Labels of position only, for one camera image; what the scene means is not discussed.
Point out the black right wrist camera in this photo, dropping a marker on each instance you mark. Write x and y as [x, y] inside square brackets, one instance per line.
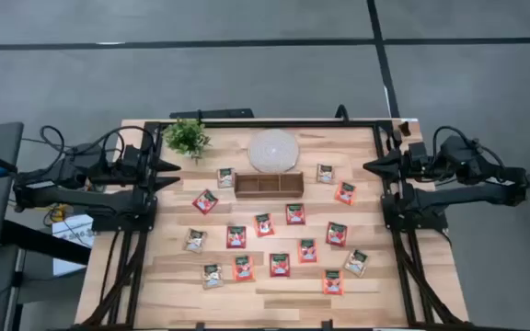
[418, 151]

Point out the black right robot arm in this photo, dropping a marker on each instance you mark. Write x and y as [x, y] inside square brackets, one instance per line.
[467, 194]

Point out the white cardboard box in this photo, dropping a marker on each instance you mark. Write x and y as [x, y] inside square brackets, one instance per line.
[74, 230]

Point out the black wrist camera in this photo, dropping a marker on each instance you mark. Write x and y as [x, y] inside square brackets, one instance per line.
[131, 154]
[418, 151]

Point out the red tea bag packet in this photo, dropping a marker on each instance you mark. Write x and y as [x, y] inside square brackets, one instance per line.
[236, 236]
[279, 265]
[295, 213]
[205, 201]
[336, 234]

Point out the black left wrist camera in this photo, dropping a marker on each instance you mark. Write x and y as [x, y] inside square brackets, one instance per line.
[131, 154]

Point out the black desk beam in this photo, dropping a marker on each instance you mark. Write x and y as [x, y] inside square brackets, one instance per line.
[44, 241]

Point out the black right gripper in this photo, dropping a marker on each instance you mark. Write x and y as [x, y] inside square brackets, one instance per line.
[404, 165]

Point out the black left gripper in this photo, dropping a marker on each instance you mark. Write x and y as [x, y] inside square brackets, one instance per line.
[147, 174]

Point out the orange tea bag packet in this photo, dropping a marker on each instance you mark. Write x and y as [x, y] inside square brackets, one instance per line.
[307, 250]
[263, 224]
[332, 281]
[345, 192]
[243, 268]

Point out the small dark bracket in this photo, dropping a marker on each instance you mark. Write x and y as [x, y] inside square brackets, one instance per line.
[404, 128]

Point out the wooden three-compartment organiser box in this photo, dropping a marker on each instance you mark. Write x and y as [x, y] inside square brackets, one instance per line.
[269, 195]

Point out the green potted plant white pot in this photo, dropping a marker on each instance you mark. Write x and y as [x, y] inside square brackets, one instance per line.
[186, 137]

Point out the black flat bar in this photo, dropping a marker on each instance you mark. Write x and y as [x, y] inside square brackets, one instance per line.
[219, 113]

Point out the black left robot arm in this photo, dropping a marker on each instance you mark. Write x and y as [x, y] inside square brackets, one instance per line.
[76, 198]

